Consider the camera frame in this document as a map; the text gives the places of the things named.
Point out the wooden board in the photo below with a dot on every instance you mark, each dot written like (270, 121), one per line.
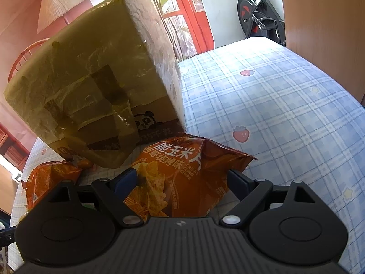
(319, 20)

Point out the black exercise bike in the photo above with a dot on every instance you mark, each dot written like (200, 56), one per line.
(251, 11)

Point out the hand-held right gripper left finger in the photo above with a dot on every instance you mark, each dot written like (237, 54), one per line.
(125, 179)

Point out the orange corn chips bag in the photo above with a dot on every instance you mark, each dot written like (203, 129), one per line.
(48, 177)
(182, 171)

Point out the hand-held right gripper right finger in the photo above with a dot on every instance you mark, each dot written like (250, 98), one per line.
(235, 181)

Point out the brown cardboard box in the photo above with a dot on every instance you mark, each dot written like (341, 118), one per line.
(155, 115)

